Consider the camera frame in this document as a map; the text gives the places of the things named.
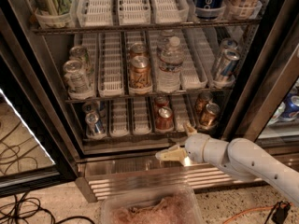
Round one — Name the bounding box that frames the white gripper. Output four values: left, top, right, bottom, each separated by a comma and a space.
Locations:
155, 122, 210, 166

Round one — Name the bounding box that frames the red coke can front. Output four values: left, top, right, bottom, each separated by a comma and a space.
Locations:
155, 106, 174, 131

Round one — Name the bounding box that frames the red coke can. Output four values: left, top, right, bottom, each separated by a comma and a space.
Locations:
153, 96, 169, 112
155, 106, 174, 131

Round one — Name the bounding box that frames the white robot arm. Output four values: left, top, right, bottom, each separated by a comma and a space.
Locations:
155, 123, 299, 206

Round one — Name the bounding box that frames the brown can bottom front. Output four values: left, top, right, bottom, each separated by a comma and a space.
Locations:
199, 103, 220, 127

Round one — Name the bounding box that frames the brown can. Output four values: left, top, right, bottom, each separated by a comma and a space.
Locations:
194, 91, 213, 115
199, 103, 220, 127

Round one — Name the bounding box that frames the red coke can rear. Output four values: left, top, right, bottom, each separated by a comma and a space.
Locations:
153, 96, 169, 112

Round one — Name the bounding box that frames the brown can bottom rear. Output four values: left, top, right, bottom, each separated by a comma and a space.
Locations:
194, 91, 213, 115

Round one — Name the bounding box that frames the orange can middle front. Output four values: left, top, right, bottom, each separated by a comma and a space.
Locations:
129, 56, 151, 89

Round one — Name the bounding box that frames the orange can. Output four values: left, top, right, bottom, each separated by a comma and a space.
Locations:
130, 43, 149, 59
129, 56, 151, 89

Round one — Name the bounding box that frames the silver blue can front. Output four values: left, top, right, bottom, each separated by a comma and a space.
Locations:
214, 49, 240, 82

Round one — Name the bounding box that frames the silver blue can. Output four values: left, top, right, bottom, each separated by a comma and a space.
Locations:
214, 49, 240, 82
211, 38, 238, 76

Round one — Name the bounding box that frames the blue can bottom front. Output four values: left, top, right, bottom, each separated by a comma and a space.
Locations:
85, 112, 105, 136

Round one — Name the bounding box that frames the orange can middle rear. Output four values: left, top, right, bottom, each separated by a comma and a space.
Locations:
130, 43, 149, 59

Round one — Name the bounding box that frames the silver blue can rear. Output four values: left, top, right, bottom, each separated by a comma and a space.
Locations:
211, 38, 238, 76

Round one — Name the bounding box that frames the pepsi can right compartment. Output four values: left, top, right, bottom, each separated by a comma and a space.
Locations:
280, 94, 299, 121

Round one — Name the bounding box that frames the silver can left front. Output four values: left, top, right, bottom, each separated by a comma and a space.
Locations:
63, 60, 91, 93

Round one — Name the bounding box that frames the silver can left rear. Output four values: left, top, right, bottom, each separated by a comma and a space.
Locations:
69, 46, 93, 76

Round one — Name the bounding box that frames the open fridge glass door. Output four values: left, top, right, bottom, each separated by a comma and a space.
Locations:
0, 14, 78, 197

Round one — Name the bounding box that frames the clear plastic bin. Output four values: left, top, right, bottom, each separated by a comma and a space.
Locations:
101, 184, 204, 224

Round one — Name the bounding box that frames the clear water bottle front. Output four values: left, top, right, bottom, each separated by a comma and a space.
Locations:
157, 36, 185, 92

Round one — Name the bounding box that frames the clear water bottle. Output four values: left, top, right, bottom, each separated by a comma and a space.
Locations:
157, 36, 185, 92
156, 30, 175, 57

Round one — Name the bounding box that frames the clear water bottle rear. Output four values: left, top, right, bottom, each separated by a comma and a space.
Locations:
156, 30, 175, 57

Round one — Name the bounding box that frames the black plug adapter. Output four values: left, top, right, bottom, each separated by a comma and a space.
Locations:
264, 201, 291, 224

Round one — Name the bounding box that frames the orange cable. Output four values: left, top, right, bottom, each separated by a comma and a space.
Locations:
221, 203, 292, 224

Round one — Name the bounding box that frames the black cable on floor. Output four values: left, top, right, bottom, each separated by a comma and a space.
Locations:
0, 191, 96, 224

